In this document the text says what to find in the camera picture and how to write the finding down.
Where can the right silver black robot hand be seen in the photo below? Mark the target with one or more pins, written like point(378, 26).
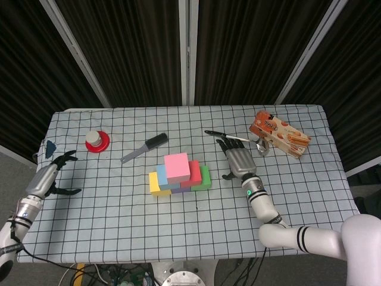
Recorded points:
point(241, 162)

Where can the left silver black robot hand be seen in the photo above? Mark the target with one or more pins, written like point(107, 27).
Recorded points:
point(43, 180)

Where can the green foam cube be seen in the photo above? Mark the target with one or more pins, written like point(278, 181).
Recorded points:
point(206, 180)

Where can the red foam cube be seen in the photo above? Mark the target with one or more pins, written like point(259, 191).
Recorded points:
point(195, 174)

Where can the pink foam cube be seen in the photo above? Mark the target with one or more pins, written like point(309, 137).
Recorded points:
point(177, 167)

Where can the purple foam cube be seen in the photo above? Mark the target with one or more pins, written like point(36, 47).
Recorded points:
point(176, 190)

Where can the light blue foam cube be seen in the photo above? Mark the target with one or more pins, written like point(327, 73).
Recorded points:
point(162, 178)

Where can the yellow foam cube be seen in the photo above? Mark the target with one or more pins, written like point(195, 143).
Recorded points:
point(154, 186)

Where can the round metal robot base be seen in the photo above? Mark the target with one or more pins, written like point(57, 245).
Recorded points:
point(183, 278)

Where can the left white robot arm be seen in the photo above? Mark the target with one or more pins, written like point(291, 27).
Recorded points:
point(19, 220)

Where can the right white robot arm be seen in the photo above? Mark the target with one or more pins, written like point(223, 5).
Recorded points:
point(297, 232)

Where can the dark blue triangular piece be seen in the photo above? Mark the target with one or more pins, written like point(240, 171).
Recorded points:
point(50, 148)

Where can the orange biscuit box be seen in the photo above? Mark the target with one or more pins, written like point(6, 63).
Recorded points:
point(279, 132)

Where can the white plastic jar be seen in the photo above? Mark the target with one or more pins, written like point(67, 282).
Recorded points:
point(93, 137)

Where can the red round disc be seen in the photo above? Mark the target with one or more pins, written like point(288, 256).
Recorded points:
point(102, 146)

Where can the grey brush black bristles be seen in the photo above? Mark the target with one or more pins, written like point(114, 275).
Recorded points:
point(156, 141)

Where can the white black-grid tablecloth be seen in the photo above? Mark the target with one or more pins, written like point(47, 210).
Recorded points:
point(119, 226)

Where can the white screen frame post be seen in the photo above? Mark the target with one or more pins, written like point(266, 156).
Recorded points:
point(309, 53)
point(188, 50)
point(77, 53)

